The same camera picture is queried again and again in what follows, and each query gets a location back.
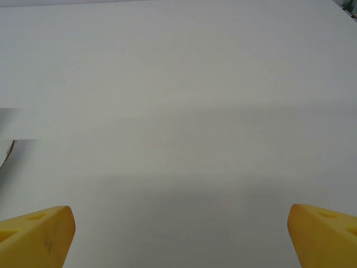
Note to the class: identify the white paper box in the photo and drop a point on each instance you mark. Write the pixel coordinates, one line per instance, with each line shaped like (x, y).
(11, 125)

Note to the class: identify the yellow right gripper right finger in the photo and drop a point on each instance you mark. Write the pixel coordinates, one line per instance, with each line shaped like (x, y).
(326, 243)

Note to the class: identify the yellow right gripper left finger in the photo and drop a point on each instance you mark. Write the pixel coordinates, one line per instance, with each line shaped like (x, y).
(33, 243)

